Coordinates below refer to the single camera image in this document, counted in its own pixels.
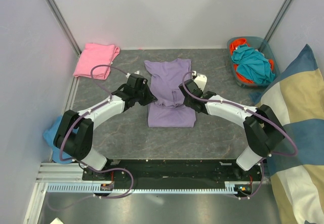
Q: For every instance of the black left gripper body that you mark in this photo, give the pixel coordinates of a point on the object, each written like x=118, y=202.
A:
x=144, y=96

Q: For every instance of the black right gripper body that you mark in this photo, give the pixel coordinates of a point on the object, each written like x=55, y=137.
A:
x=188, y=103

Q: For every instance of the purple t shirt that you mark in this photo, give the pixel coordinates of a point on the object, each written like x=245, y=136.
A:
x=169, y=109

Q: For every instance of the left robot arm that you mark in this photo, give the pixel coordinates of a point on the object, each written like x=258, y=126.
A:
x=74, y=135

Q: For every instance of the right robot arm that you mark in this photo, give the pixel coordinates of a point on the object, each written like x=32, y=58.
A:
x=262, y=128

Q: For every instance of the folded pink t shirt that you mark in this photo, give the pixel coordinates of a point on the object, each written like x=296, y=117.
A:
x=94, y=55

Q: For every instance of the teal t shirt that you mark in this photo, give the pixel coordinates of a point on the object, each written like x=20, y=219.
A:
x=255, y=62

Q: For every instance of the teal laundry basket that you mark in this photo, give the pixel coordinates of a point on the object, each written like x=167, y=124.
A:
x=262, y=46

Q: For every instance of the orange t shirt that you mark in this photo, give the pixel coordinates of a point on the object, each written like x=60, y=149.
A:
x=239, y=42

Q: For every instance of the blue beige checked pillow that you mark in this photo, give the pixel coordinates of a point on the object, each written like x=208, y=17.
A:
x=296, y=170

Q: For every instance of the blue bucket hat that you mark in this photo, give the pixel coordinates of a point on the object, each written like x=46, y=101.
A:
x=49, y=136

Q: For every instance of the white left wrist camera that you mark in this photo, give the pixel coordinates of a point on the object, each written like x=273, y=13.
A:
x=138, y=72

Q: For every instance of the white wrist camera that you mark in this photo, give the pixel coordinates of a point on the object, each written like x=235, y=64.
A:
x=138, y=72
x=200, y=80

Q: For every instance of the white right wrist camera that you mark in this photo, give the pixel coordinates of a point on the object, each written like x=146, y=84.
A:
x=200, y=80

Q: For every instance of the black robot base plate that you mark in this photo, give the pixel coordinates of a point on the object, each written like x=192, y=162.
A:
x=181, y=173

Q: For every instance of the light blue cable duct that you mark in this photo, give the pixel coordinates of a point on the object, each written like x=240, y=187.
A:
x=101, y=189

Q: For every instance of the left aluminium frame post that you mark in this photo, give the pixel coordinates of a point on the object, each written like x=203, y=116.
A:
x=64, y=26

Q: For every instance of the aluminium frame post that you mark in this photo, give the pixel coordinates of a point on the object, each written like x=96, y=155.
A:
x=64, y=26
x=277, y=19

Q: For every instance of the right aluminium frame post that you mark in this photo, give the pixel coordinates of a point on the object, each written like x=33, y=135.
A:
x=277, y=19

